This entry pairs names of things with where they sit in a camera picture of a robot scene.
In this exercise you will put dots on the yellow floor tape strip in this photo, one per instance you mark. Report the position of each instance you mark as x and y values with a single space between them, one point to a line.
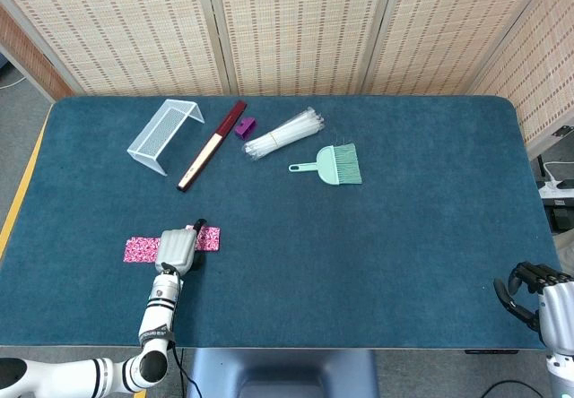
20 194

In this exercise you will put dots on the dark red folded hand fan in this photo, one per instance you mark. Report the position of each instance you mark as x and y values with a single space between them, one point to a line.
211 147

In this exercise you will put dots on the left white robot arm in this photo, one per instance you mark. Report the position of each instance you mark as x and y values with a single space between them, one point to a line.
157 313

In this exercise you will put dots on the green bristle hand brush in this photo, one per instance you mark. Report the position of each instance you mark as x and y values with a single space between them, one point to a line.
349 165

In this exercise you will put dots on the teal felt table cover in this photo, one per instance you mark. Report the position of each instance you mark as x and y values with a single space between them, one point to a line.
359 259

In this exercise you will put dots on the mint green dustpan brush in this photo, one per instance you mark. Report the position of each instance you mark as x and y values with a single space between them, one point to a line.
327 165

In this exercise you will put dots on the white power strip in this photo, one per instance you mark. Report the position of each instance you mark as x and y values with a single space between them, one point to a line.
556 186

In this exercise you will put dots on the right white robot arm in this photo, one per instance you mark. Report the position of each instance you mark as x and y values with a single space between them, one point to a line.
562 378

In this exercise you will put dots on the bundle of clear plastic straws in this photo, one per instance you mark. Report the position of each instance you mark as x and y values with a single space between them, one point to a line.
282 135

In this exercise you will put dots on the small purple plastic block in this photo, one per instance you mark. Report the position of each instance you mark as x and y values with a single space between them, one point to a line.
244 128

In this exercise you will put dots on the yellow rubber band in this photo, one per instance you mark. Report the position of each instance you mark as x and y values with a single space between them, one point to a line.
273 140

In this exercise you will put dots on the brown woven screen panel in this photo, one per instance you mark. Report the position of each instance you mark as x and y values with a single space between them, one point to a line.
27 44

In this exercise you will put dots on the beige woven screen panel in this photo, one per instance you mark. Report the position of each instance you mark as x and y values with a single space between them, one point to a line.
448 26
134 26
547 57
305 26

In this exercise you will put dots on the dark grey robot torso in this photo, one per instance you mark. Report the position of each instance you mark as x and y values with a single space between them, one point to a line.
287 375

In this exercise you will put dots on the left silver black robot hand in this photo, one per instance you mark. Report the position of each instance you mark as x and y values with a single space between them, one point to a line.
176 250

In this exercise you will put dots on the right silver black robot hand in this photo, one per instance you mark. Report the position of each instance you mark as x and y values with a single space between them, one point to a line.
558 313

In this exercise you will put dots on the black box on floor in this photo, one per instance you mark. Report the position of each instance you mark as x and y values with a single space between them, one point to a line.
564 216

